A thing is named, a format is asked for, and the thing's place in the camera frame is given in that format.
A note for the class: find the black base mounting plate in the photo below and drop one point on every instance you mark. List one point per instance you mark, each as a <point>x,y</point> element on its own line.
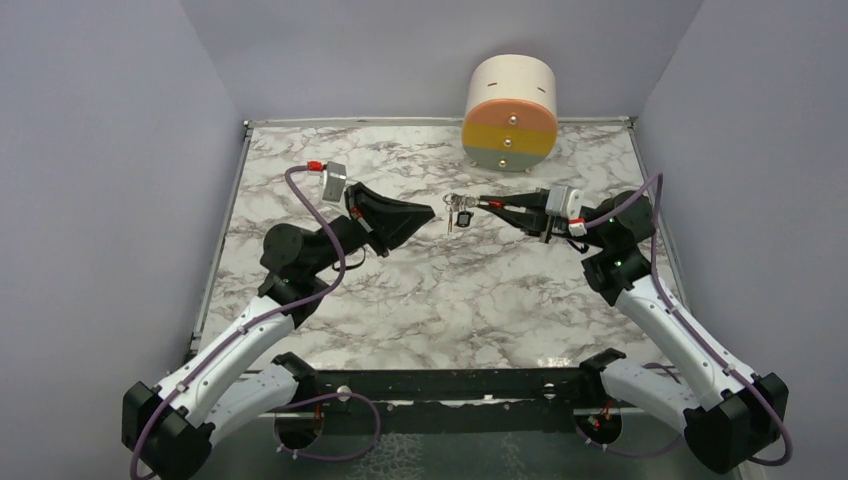
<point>446,401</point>

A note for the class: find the silver spiral keyring holder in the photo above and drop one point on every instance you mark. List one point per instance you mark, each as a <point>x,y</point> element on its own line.
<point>455,203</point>

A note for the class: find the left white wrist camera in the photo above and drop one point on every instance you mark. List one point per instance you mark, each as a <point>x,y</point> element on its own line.
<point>333,179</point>

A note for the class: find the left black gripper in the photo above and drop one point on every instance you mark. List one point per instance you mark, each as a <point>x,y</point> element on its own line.
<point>387,222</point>

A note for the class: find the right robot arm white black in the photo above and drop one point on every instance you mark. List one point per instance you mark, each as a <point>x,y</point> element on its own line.
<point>725,412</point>

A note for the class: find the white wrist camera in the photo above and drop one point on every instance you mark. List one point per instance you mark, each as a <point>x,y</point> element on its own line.
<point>566,202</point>
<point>333,179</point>

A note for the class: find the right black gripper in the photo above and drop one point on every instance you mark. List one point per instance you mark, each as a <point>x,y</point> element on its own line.
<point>536,224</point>

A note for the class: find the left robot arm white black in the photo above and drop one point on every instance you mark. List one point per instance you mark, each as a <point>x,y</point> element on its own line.
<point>172,427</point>

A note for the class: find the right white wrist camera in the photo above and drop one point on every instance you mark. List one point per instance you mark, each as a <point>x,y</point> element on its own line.
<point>566,202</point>

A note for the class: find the round tricolour drawer box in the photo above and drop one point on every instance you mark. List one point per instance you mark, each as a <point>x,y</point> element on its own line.
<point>510,122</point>

